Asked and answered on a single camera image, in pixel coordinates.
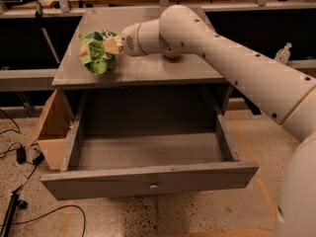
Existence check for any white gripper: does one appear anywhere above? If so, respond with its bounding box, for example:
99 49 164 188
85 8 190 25
103 20 169 56

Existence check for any grey open top drawer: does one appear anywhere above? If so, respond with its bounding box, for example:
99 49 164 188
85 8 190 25
41 95 258 200

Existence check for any grey wooden cabinet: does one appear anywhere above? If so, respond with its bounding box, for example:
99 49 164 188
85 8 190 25
51 5 241 130

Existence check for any green rice chip bag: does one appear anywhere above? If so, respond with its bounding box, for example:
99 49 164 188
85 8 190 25
79 30 116 75

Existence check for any black stand leg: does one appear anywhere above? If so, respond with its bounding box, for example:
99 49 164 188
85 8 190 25
0 192 28 237

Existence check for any small metal drawer knob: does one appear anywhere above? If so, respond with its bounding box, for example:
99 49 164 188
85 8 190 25
149 184 158 192

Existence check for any clear sanitizer pump bottle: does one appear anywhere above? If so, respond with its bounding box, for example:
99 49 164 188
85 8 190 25
275 42 292 64

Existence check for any red apple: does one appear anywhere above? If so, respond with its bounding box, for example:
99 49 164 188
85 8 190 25
165 53 181 60

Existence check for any black power adapter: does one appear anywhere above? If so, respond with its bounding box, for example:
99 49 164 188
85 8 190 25
16 146 27 164

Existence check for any black floor cable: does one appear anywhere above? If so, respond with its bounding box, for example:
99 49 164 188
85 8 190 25
0 109 87 237

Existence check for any brown cardboard box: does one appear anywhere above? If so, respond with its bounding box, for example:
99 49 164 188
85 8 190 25
26 90 74 170

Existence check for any grey metal rail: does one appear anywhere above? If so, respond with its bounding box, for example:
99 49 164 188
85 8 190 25
0 59 316 92

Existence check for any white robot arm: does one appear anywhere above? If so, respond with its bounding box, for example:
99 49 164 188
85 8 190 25
103 5 316 237

